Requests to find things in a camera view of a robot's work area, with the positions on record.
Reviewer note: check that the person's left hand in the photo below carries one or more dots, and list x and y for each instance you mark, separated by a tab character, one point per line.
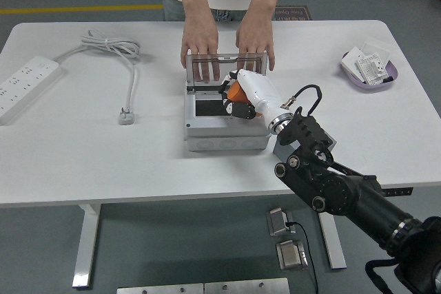
255	37

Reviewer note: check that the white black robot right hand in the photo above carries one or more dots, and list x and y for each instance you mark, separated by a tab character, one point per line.
262	91

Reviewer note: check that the person's right hand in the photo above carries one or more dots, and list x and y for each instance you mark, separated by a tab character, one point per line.
200	39

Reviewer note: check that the orange cylindrical battery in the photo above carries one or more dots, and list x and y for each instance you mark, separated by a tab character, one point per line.
236	92

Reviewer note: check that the clear hinged box lid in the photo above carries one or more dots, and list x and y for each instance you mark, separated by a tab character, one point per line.
225	57

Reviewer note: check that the grey plastic junction box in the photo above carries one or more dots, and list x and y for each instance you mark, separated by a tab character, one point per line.
224	142

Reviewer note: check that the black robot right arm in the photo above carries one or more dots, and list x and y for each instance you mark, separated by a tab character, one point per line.
344	190

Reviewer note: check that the dark floor sign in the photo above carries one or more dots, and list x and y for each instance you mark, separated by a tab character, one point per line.
296	13

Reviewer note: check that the grey cube holder block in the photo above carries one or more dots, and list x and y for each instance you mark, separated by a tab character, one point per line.
279	151

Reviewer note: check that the purple plastic tray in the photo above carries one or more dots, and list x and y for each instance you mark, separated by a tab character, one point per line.
365	88

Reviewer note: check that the white printed socket module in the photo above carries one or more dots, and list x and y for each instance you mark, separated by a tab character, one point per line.
372	68

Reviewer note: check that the yellow floor tape line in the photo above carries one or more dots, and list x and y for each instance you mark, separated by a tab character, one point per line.
86	8

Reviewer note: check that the clear plastic packet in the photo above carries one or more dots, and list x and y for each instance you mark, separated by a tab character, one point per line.
377	47

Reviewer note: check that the small black part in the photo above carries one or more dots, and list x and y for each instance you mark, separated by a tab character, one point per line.
388	79

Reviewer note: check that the silver foot pedal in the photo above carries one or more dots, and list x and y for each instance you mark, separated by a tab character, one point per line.
277	221
291	256

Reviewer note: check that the black table control panel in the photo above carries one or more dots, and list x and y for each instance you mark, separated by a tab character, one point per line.
399	191

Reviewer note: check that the white table leg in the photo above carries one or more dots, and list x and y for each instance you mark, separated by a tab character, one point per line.
334	246
86	246

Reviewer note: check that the white power strip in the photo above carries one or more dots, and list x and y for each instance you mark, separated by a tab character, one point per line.
24	84

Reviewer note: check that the blank white switch plate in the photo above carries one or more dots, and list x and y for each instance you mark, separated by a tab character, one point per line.
350	60

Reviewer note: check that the grey metal base plate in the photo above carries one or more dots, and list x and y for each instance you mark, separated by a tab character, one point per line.
158	289

